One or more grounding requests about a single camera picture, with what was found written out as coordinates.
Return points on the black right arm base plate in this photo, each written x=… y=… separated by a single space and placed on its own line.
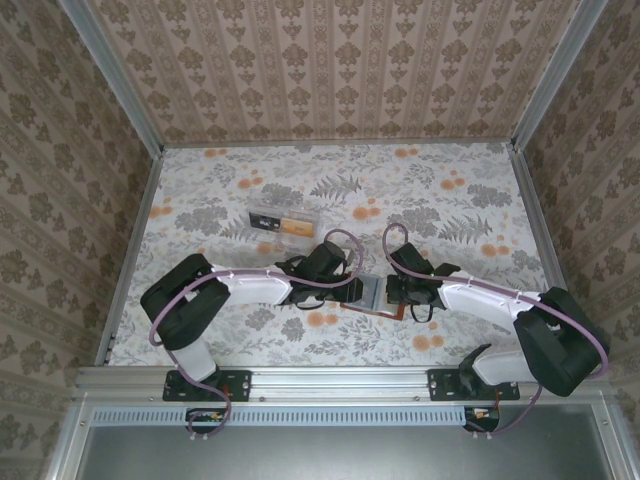
x=440 y=385

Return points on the clear plastic box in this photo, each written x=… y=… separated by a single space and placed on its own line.
x=270 y=202

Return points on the grey metal panel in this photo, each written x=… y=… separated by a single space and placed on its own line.
x=340 y=455

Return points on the short aluminium frame post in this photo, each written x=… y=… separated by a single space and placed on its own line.
x=611 y=445
x=67 y=445

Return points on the black card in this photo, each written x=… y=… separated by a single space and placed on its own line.
x=265 y=222

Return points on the thin aluminium table edge rail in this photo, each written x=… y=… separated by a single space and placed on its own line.
x=340 y=145
x=146 y=200
x=534 y=200

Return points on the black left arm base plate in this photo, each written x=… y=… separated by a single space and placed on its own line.
x=240 y=385

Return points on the floral patterned table cover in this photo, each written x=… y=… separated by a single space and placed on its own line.
x=400 y=200

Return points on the wide aluminium base rail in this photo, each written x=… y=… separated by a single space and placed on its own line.
x=340 y=385

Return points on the orange card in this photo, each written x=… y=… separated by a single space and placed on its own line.
x=299 y=228

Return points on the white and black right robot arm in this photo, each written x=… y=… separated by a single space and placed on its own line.
x=480 y=300

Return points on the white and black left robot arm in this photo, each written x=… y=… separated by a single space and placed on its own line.
x=250 y=290

